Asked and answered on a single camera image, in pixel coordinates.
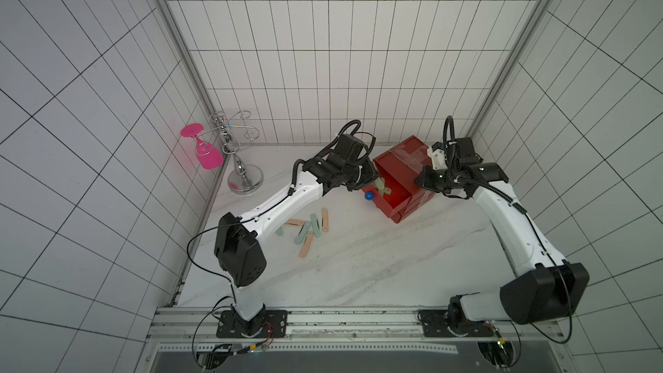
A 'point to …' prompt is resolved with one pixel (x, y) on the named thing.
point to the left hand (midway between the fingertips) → (375, 180)
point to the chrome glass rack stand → (245, 180)
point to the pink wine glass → (209, 156)
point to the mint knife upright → (316, 227)
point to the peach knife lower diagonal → (306, 245)
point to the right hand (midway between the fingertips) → (418, 177)
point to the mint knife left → (280, 231)
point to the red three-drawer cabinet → (404, 164)
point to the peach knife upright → (325, 220)
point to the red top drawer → (394, 203)
